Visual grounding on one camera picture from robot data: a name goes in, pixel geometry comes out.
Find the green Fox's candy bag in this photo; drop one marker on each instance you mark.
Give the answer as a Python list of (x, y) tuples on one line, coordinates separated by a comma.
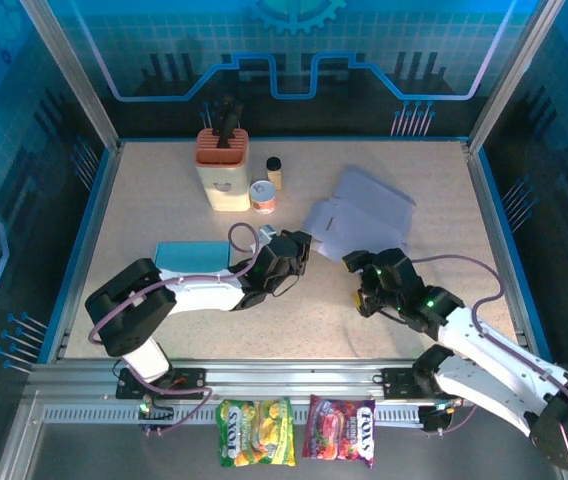
[(254, 432)]

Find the red Fox's candy bag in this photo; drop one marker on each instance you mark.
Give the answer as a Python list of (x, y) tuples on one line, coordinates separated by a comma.
[(339, 430)]

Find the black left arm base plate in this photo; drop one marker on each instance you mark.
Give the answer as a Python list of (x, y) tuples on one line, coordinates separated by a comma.
[(191, 382)]

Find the teal paper box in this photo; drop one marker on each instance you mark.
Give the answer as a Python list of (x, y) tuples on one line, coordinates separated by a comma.
[(189, 256)]

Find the small dark-capped spice bottle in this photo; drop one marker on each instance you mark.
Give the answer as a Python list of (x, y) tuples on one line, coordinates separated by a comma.
[(274, 172)]

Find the small round tin can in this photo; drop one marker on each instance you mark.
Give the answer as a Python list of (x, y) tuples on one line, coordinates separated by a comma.
[(263, 195)]

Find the lavender paper box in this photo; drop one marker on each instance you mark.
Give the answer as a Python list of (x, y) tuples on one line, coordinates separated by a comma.
[(364, 210)]

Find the aluminium frame post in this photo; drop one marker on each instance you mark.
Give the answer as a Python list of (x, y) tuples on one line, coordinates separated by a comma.
[(71, 75), (514, 75)]

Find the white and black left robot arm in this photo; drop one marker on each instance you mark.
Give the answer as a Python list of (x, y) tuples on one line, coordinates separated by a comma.
[(199, 295)]

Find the beige knife block orange top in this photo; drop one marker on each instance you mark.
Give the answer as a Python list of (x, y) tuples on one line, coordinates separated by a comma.
[(221, 185)]

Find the black controller module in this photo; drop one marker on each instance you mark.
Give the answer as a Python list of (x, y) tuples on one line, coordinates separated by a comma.
[(156, 416), (434, 417)]

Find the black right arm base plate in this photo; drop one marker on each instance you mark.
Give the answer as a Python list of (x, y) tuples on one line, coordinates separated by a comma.
[(396, 382)]

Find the aluminium mounting rail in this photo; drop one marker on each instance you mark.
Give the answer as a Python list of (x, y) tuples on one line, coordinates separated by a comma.
[(289, 377)]

